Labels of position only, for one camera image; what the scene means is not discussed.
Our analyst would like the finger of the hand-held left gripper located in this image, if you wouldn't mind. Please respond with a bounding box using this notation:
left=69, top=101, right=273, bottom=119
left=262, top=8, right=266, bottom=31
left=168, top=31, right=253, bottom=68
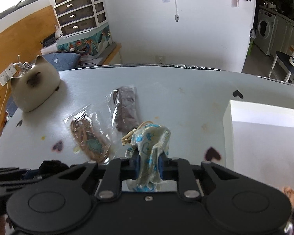
left=0, top=167, right=43, bottom=185

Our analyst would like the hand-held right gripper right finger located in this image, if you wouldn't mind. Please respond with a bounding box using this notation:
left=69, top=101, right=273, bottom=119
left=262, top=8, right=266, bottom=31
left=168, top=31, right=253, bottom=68
left=159, top=152, right=251, bottom=200

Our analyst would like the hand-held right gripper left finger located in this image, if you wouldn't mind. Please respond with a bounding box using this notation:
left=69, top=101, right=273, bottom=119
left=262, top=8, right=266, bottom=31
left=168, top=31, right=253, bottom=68
left=56, top=152, right=141, bottom=200

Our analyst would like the blue print satin pouch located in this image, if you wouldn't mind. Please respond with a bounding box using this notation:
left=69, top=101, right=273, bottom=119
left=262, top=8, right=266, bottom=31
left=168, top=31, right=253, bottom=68
left=121, top=121, right=171, bottom=193

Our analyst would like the black scrunchie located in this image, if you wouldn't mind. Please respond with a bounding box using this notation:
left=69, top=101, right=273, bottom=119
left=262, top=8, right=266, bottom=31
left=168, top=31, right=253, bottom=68
left=39, top=160, right=69, bottom=175

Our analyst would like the white shallow tray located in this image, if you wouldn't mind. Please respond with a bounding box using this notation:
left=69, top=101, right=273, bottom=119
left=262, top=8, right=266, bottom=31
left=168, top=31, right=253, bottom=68
left=222, top=99, right=294, bottom=201

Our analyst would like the pink satin scrunchie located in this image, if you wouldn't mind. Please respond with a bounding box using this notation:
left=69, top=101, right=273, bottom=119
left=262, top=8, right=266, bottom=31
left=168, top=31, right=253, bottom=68
left=282, top=186, right=294, bottom=209

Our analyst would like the packet of dark cloth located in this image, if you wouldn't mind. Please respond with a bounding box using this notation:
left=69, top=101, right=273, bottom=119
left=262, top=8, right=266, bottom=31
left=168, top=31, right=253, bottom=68
left=108, top=86, right=141, bottom=133

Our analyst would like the cat-shaped ceramic holder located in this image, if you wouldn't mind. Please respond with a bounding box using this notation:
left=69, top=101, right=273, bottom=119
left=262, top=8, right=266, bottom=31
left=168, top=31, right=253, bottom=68
left=10, top=55, right=61, bottom=112

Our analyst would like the metal ornament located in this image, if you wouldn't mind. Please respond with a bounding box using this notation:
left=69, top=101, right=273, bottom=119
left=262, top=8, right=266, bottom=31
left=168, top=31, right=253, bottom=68
left=13, top=55, right=31, bottom=75

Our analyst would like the blue triangle print pillow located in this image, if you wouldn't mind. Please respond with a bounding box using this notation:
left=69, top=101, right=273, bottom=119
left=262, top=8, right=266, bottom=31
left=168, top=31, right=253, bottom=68
left=45, top=52, right=81, bottom=69

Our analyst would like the printed storage box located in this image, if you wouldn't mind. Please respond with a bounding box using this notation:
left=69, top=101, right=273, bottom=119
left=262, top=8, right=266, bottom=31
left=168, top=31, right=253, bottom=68
left=56, top=22, right=112, bottom=60

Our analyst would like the black electronic device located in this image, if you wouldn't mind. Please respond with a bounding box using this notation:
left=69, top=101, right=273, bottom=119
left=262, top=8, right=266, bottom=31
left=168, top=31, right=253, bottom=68
left=40, top=35, right=58, bottom=47

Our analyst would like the green carton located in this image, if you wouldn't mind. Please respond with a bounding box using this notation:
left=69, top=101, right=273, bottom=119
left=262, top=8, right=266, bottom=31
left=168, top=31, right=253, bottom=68
left=247, top=29, right=256, bottom=57

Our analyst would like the plastic drawer unit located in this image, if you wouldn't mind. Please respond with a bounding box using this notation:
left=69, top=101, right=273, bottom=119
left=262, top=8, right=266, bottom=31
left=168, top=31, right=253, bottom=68
left=54, top=0, right=107, bottom=36

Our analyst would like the dark blue chair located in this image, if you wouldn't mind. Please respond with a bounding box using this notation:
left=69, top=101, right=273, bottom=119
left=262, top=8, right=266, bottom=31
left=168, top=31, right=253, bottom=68
left=268, top=34, right=294, bottom=84

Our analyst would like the white washing machine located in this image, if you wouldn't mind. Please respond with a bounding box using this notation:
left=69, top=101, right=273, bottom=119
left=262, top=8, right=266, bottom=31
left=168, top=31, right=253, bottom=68
left=256, top=8, right=276, bottom=56

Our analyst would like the lower kitchen cabinet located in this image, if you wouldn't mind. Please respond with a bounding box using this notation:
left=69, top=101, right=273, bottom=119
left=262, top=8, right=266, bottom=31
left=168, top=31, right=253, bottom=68
left=274, top=12, right=294, bottom=57

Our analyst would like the packet of brown hair ties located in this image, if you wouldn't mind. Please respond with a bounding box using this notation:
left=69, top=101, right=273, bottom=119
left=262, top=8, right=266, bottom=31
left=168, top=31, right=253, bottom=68
left=64, top=105, right=113, bottom=165

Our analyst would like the white power cable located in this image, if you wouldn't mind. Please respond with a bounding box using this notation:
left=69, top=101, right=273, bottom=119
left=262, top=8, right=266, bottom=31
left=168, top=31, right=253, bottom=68
left=0, top=83, right=11, bottom=152

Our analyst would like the white wall socket pair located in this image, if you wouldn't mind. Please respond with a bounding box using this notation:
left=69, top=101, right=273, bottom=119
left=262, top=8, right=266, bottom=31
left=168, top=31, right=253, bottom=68
left=0, top=64, right=18, bottom=87

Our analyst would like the white hanging cord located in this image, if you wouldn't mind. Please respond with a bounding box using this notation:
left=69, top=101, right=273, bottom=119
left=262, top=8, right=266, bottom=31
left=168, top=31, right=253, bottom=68
left=173, top=0, right=181, bottom=22

